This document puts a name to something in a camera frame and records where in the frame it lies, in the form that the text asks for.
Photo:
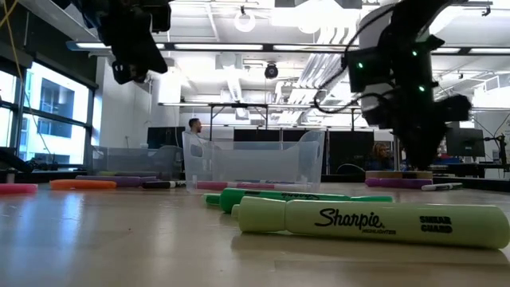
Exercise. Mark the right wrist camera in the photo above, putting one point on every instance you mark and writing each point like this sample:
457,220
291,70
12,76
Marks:
370,71

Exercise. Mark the black ceiling camera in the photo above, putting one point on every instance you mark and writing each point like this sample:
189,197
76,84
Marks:
271,71

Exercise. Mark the black dry-erase marker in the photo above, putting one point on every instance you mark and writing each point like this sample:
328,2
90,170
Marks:
159,184

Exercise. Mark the black monitor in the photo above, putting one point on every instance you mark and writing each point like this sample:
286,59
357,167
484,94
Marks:
165,137
464,141

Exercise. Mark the clear plastic bin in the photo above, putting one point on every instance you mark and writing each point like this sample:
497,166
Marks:
207,175

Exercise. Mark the purple highlighter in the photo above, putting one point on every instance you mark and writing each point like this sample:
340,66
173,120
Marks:
119,181
398,183

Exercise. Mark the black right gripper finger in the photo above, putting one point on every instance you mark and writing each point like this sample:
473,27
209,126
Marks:
410,141
430,139

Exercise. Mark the green dry-erase marker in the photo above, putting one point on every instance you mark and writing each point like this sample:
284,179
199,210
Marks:
442,186

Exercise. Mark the white shade table lamp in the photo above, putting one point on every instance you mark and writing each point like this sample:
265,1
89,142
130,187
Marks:
382,174

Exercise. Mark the orange marker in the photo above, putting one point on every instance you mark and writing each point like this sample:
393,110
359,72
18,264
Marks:
83,184

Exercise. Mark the pink dry-erase marker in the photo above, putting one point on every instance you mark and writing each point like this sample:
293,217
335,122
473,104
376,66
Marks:
215,185

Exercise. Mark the dark grey translucent bin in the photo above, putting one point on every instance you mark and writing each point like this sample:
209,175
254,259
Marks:
135,159

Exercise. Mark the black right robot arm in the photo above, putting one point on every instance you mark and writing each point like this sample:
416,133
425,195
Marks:
422,16

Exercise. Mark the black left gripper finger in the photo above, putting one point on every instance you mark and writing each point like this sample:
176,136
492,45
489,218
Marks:
149,56

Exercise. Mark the black office partition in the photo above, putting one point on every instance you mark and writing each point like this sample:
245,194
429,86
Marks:
350,149

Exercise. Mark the person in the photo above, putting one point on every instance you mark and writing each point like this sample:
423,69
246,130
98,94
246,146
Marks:
195,125
380,155

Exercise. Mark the pink highlighter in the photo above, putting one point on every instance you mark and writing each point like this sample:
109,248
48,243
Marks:
16,188

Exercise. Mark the light green Sharpie highlighter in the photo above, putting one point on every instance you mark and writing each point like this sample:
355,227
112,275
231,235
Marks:
358,223

